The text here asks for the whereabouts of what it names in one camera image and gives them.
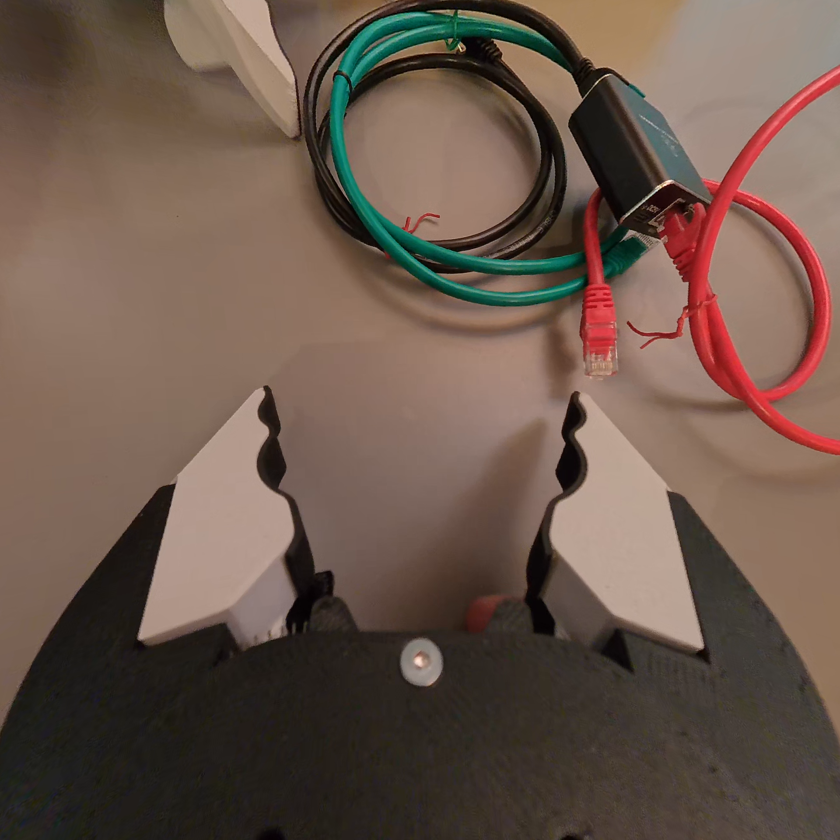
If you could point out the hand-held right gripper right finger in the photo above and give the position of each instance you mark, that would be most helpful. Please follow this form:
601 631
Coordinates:
623 538

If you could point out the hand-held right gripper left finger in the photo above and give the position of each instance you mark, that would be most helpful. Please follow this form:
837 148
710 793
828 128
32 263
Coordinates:
223 525

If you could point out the black ethernet adapter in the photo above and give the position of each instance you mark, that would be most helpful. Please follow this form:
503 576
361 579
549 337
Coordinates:
630 144

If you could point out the person's right hand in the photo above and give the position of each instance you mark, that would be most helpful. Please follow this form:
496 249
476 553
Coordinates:
482 611

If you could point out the red twist tie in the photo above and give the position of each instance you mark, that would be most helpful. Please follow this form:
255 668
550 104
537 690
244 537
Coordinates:
656 338
413 224

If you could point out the white and wood document stand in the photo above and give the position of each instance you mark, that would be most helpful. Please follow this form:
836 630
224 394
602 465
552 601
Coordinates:
249 59

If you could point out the green twist tie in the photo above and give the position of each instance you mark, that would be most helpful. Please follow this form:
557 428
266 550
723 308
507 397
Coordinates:
451 40

